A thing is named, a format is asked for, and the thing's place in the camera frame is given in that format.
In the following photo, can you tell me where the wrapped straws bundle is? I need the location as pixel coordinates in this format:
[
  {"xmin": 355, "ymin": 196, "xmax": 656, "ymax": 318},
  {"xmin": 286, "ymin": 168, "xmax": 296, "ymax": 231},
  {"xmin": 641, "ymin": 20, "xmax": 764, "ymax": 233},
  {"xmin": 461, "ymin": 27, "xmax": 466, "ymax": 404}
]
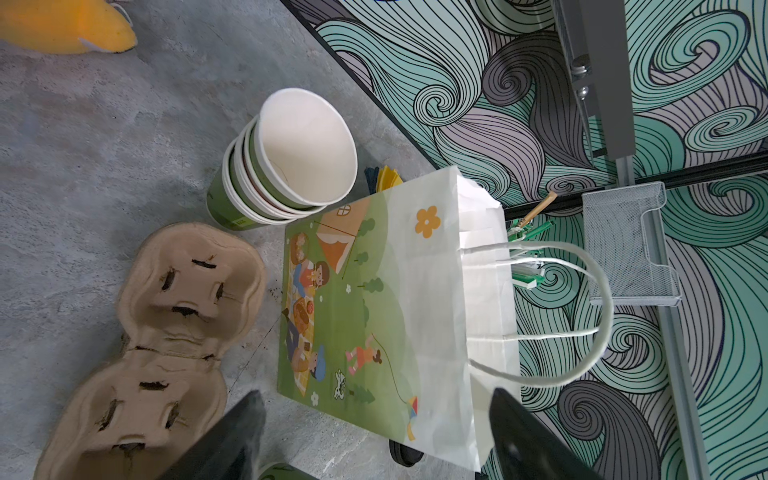
[{"xmin": 506, "ymin": 190, "xmax": 559, "ymax": 290}]

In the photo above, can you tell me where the stack of paper cups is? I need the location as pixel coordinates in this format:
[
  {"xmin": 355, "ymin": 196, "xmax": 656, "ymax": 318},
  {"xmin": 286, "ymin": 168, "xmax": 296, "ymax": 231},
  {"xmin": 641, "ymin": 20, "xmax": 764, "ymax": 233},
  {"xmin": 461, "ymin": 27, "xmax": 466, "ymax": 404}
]
[{"xmin": 206, "ymin": 88, "xmax": 358, "ymax": 231}]

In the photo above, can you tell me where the yellow bear plush toy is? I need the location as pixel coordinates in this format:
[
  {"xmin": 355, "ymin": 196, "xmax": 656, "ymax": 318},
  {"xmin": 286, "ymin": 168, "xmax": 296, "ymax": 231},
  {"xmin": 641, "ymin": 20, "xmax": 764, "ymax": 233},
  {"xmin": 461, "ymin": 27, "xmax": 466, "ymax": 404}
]
[{"xmin": 1, "ymin": 0, "xmax": 138, "ymax": 55}]

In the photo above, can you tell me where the black wall shelf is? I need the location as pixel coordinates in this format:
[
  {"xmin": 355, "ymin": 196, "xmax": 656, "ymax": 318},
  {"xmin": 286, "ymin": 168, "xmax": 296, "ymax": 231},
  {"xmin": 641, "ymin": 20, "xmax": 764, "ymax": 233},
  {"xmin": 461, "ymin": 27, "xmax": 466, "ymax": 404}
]
[{"xmin": 552, "ymin": 0, "xmax": 636, "ymax": 161}]

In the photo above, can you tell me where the white paper takeout bag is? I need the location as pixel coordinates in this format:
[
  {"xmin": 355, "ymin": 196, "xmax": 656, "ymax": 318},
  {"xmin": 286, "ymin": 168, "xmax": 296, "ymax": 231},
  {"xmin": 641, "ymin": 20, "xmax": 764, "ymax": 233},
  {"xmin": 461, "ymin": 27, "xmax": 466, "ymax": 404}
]
[{"xmin": 277, "ymin": 167, "xmax": 613, "ymax": 471}]

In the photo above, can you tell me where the stack of pulp cup carriers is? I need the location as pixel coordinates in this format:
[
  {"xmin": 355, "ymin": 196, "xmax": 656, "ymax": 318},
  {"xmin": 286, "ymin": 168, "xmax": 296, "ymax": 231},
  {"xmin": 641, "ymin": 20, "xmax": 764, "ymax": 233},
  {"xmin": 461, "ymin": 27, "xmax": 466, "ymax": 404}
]
[{"xmin": 35, "ymin": 223, "xmax": 267, "ymax": 479}]

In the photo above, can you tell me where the yellow napkin stack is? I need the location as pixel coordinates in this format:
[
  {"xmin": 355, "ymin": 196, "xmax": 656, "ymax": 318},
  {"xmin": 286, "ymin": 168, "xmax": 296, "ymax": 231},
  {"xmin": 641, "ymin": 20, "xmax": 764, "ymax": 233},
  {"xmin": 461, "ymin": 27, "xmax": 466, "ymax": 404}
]
[{"xmin": 364, "ymin": 166, "xmax": 404, "ymax": 194}]

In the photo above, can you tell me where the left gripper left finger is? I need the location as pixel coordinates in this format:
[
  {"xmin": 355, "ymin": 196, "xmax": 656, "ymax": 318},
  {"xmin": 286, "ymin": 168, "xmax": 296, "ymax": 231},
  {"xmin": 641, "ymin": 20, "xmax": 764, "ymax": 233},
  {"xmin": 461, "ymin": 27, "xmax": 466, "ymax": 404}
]
[{"xmin": 159, "ymin": 390, "xmax": 266, "ymax": 480}]

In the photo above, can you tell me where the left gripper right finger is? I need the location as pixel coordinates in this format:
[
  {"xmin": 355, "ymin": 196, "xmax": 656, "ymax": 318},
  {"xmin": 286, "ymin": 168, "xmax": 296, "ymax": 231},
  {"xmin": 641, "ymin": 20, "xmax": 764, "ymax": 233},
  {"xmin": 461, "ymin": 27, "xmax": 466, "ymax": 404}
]
[{"xmin": 489, "ymin": 388, "xmax": 600, "ymax": 479}]

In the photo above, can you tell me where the green paper coffee cup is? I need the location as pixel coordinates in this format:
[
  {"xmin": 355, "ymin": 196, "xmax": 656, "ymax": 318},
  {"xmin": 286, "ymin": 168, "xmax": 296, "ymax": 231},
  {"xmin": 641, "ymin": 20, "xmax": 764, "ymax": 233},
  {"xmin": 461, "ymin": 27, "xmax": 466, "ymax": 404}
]
[{"xmin": 258, "ymin": 463, "xmax": 317, "ymax": 480}]

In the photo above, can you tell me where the clear acrylic wall holder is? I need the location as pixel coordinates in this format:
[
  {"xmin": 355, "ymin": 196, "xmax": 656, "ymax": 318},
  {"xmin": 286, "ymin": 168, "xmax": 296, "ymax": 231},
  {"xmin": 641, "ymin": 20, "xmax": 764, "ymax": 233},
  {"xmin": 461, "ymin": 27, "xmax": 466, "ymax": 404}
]
[{"xmin": 582, "ymin": 182, "xmax": 682, "ymax": 307}]

